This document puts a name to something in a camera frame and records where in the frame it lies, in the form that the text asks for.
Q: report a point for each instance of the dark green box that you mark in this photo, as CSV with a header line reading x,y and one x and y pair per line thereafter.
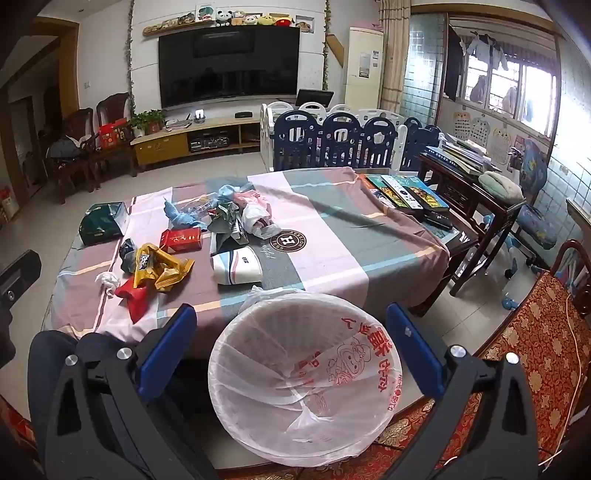
x,y
99,225

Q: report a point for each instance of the silver audio receiver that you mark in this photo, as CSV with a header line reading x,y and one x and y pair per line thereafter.
x,y
210,141

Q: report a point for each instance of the white navy packet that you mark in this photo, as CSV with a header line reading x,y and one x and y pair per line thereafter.
x,y
238,265

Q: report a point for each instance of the small black screen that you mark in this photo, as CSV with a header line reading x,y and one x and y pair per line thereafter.
x,y
315,99

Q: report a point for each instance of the black crumpled wrapper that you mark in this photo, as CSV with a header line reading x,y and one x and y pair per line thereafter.
x,y
128,256

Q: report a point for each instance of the red gift box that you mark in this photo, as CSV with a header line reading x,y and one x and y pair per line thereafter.
x,y
113,134

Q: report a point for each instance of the black bag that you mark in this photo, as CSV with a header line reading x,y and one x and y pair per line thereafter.
x,y
67,148

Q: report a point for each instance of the blue child's chair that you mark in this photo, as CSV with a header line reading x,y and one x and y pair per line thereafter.
x,y
535,221

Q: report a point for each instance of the large black television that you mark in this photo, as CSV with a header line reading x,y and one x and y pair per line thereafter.
x,y
228,64

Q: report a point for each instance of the navy white playpen fence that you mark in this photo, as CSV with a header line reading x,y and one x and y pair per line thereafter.
x,y
332,138

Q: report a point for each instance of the yellow wooden TV cabinet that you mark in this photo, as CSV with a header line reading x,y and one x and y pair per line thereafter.
x,y
159,147

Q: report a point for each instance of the green foil wrapper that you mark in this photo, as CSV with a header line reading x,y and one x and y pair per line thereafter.
x,y
224,219

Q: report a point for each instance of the pile of picture books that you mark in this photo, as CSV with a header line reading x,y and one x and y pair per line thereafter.
x,y
429,196

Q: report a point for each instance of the beige curtain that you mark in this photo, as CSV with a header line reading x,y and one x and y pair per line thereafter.
x,y
395,50

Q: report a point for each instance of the hanging clothes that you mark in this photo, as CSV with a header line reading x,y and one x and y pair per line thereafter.
x,y
482,50

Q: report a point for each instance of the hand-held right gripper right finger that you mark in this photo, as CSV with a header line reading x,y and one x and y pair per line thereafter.
x,y
413,350

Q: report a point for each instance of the pink plastic bag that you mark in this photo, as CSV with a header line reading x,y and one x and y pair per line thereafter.
x,y
254,199

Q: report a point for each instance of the white standing air conditioner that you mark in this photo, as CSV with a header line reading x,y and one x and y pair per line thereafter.
x,y
362,69

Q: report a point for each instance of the light blue plastic bag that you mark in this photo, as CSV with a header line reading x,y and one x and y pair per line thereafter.
x,y
231,193

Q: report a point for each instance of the artificial vine garland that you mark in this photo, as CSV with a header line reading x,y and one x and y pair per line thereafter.
x,y
130,55
326,46

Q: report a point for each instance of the crumpled white tissue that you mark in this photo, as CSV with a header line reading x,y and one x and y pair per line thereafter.
x,y
106,280

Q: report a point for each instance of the red patterned sofa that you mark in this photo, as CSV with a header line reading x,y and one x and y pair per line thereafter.
x,y
545,332

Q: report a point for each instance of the stack of books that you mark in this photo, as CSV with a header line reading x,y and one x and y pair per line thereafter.
x,y
459,154

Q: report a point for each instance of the grey green cushion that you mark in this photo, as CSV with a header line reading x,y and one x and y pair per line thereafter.
x,y
501,187

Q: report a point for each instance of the white bin with bag liner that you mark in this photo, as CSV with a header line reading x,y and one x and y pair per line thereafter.
x,y
286,350

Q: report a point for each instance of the window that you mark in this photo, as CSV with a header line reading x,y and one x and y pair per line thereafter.
x,y
512,87

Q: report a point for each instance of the dark wooden side table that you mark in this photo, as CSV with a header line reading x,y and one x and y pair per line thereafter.
x,y
461,184

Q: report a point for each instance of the yellow foil wrapper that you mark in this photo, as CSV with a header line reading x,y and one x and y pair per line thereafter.
x,y
159,272

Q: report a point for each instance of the white remote control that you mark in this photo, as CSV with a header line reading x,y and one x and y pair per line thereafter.
x,y
399,191

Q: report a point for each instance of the wooden wall shelf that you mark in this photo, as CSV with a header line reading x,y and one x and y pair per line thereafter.
x,y
159,28

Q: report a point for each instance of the plaid tablecloth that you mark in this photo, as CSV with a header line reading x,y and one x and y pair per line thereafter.
x,y
332,240

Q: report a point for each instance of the red cigarette box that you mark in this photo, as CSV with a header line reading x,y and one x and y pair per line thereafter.
x,y
181,240

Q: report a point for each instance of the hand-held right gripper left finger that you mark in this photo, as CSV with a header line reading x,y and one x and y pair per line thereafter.
x,y
168,350

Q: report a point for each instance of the wall posters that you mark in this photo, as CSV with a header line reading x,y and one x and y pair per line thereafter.
x,y
480,131

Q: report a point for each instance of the blue plastic wrapper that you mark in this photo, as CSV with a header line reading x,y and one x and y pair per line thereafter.
x,y
182,214

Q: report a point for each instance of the red foil wrapper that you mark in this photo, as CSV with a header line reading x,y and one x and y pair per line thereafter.
x,y
134,300

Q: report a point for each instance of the potted green plant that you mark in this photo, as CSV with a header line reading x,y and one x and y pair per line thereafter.
x,y
148,120

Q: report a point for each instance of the white plastic bag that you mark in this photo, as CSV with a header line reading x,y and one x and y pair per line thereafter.
x,y
258,220

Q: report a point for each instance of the row of plush toys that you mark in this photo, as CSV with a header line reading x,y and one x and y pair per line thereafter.
x,y
240,17

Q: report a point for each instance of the dark wooden armchair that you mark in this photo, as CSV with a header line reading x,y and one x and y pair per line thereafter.
x,y
113,108
76,129

